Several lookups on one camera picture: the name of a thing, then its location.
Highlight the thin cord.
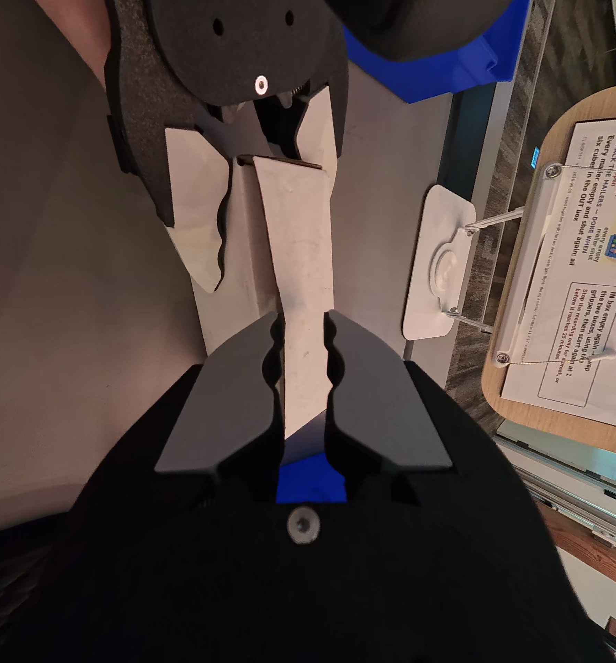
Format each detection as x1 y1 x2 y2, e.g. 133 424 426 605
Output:
505 348 616 366

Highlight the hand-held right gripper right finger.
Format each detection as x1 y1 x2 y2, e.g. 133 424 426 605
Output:
323 309 454 474

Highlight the white cardboard mailer box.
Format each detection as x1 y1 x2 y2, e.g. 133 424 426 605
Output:
191 104 341 442

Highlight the wooden beam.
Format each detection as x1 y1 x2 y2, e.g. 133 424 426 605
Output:
536 500 616 596

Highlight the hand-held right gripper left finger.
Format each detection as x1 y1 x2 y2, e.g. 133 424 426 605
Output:
154 311 286 476

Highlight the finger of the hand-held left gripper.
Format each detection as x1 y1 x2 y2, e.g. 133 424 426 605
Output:
164 127 234 294
253 85 340 169

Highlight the white stand base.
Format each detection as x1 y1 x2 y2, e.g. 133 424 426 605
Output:
402 184 478 341

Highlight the metal stand rod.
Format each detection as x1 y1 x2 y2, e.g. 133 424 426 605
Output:
444 307 495 333
463 206 526 235

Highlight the person's left forearm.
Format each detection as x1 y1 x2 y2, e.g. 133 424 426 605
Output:
36 0 113 90

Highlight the printed instruction sheet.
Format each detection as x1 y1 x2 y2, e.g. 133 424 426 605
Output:
500 116 616 433

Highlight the white bracket bar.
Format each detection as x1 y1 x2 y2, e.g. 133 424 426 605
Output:
496 162 563 368

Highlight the aluminium frame rail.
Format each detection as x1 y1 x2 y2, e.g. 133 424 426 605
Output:
494 419 616 551

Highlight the clipboard with instruction sheet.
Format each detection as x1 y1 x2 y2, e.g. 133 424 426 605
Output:
481 83 616 462

